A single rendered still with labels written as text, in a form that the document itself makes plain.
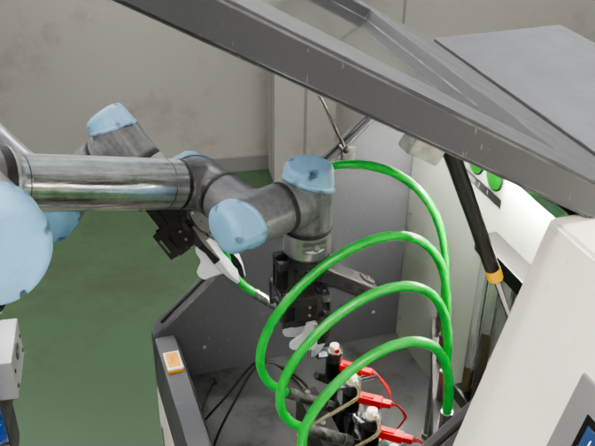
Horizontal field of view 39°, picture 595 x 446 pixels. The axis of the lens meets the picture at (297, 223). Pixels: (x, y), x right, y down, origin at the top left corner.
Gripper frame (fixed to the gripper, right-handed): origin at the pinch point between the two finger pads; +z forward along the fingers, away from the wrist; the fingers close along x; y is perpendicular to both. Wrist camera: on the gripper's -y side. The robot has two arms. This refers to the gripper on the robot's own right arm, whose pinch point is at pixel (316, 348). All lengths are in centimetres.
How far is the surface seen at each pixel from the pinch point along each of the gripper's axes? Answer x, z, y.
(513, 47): -26, -39, -47
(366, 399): 10.3, 3.7, -4.9
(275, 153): -245, 94, -71
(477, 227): 33, -43, -6
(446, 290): 8.7, -14.0, -18.1
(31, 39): -278, 37, 33
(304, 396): 8.7, 1.5, 5.2
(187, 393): -13.4, 16.3, 20.0
